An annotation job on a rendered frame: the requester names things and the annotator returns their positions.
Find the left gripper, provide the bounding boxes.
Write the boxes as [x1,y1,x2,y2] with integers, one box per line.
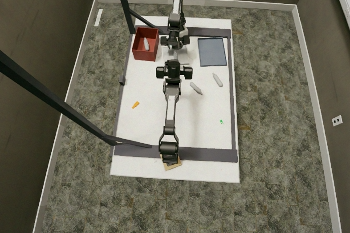
[160,35,190,49]

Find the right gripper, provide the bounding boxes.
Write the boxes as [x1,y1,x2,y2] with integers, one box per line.
[156,65,193,80]

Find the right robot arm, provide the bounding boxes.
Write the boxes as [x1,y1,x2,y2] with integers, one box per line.
[159,60,182,166]

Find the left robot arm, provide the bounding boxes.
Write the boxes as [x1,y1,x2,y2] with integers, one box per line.
[167,0,186,50]

